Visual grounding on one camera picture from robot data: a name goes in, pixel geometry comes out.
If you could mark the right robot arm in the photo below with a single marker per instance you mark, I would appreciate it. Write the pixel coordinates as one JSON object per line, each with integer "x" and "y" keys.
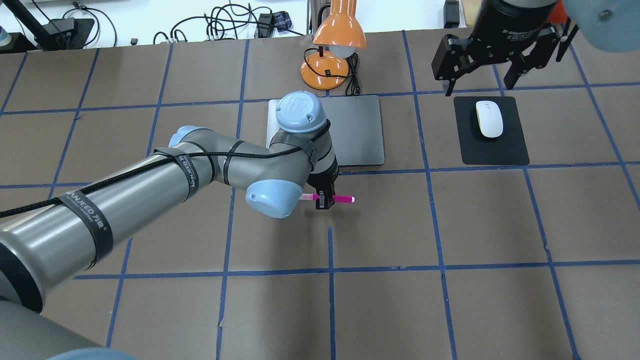
{"x": 608, "y": 25}

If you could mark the white computer mouse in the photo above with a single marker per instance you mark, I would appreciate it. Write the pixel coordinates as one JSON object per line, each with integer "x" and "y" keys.
{"x": 489, "y": 119}

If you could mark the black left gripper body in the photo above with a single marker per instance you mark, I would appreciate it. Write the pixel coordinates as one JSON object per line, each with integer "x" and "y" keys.
{"x": 323, "y": 180}

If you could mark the orange desk lamp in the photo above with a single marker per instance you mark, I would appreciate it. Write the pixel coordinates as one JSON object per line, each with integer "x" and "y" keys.
{"x": 332, "y": 60}

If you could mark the pink marker pen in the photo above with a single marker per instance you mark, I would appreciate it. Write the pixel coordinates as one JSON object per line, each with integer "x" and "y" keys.
{"x": 336, "y": 198}

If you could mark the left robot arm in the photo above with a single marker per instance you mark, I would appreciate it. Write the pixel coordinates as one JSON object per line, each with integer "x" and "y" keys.
{"x": 50, "y": 242}

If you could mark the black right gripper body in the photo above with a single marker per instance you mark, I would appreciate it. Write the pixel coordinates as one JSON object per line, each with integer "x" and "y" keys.
{"x": 510, "y": 22}

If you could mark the black monitor stand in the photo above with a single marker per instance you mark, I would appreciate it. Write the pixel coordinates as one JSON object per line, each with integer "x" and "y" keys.
{"x": 65, "y": 33}

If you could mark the black mousepad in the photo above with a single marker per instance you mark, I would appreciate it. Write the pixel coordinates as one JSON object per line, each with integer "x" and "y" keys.
{"x": 509, "y": 149}

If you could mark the wooden stand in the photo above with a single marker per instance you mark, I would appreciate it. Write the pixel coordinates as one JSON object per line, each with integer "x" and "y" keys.
{"x": 470, "y": 10}

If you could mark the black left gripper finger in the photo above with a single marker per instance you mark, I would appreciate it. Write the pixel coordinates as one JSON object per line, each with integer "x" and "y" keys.
{"x": 320, "y": 201}
{"x": 329, "y": 200}

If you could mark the grey laptop notebook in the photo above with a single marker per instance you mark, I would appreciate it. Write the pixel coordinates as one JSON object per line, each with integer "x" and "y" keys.
{"x": 356, "y": 129}

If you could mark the black power adapter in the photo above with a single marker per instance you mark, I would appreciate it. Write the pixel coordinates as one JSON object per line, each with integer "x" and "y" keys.
{"x": 451, "y": 14}

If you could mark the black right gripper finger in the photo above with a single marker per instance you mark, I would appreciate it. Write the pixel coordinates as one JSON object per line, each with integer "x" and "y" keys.
{"x": 456, "y": 57}
{"x": 538, "y": 58}

